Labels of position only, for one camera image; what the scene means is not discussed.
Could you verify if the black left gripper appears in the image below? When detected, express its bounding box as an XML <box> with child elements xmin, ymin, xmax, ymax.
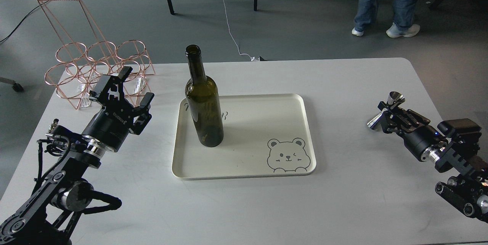
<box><xmin>82</xmin><ymin>66</ymin><xmax>154</xmax><ymax>152</ymax></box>

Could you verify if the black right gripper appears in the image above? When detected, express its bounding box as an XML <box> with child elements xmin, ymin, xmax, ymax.
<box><xmin>378</xmin><ymin>101</ymin><xmax>447</xmax><ymax>162</ymax></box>

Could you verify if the steel double jigger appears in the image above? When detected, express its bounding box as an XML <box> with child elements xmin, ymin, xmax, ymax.
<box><xmin>366</xmin><ymin>91</ymin><xmax>405</xmax><ymax>131</ymax></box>

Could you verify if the dark green wine bottle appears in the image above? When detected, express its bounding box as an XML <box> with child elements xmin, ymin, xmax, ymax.
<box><xmin>185</xmin><ymin>44</ymin><xmax>224</xmax><ymax>147</ymax></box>

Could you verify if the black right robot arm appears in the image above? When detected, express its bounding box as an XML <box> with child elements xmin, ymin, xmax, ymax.
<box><xmin>378</xmin><ymin>101</ymin><xmax>487</xmax><ymax>222</ymax></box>

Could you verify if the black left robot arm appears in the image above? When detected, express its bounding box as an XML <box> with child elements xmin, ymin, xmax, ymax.
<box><xmin>1</xmin><ymin>66</ymin><xmax>154</xmax><ymax>245</ymax></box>

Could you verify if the chair caster wheel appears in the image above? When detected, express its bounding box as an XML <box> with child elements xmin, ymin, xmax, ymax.
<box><xmin>0</xmin><ymin>77</ymin><xmax>24</xmax><ymax>92</ymax></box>

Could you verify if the cream bear serving tray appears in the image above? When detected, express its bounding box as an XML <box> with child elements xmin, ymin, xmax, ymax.
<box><xmin>172</xmin><ymin>93</ymin><xmax>316</xmax><ymax>180</ymax></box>

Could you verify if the person in blue jeans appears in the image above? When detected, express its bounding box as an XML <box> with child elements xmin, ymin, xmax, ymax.
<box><xmin>352</xmin><ymin>0</ymin><xmax>427</xmax><ymax>38</ymax></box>

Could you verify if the copper wire wine rack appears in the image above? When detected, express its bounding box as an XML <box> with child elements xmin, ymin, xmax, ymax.
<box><xmin>37</xmin><ymin>0</ymin><xmax>156</xmax><ymax>109</ymax></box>

